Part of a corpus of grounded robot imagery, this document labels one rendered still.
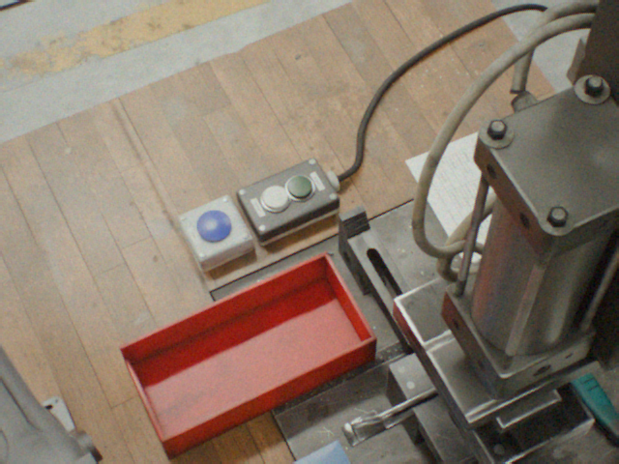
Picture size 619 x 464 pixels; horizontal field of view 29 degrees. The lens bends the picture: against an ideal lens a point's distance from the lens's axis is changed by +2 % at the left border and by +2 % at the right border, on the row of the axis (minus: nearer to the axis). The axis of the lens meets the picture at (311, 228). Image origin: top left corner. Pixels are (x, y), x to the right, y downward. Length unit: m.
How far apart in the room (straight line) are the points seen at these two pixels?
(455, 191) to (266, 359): 0.31
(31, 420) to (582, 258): 0.43
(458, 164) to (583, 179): 0.72
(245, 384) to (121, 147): 0.35
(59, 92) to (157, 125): 1.18
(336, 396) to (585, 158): 0.63
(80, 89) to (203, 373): 1.41
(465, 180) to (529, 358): 0.53
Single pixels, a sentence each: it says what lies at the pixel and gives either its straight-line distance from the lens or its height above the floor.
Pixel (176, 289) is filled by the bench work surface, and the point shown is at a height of 0.90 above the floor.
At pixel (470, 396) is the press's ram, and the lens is 1.04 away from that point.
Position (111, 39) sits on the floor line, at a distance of 2.74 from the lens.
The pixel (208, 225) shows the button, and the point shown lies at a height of 0.94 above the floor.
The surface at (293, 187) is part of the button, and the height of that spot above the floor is 0.94.
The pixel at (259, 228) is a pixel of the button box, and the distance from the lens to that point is 1.39.
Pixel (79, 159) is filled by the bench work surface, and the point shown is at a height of 0.90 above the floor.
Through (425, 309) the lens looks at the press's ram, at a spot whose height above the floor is 1.14.
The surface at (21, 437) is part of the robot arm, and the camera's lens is 0.95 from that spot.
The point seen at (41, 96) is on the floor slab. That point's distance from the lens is 2.68.
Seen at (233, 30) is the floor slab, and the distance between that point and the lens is 2.72.
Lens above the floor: 2.16
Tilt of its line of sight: 62 degrees down
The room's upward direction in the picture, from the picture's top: 1 degrees counter-clockwise
